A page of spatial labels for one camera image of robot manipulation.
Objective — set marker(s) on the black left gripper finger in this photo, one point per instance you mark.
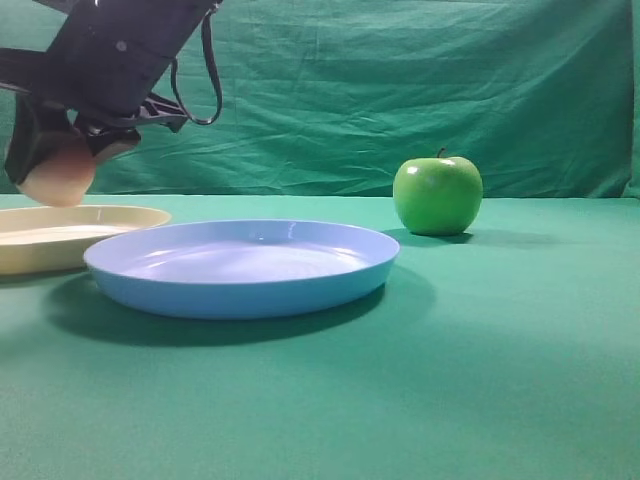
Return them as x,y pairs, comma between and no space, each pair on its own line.
40,131

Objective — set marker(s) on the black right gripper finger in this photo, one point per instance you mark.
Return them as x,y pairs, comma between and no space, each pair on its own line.
105,141

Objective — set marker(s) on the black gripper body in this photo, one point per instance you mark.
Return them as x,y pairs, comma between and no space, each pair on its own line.
108,56

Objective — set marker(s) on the yellow plastic plate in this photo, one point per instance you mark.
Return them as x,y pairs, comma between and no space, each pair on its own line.
47,239

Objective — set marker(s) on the blue plastic plate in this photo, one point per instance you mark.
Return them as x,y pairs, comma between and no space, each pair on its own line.
241,269

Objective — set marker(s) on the green backdrop cloth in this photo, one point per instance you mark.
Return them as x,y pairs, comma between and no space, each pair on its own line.
329,97

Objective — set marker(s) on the green apple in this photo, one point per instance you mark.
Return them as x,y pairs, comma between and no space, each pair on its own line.
437,196

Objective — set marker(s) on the green table cloth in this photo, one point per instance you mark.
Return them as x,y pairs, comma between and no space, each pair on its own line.
511,352

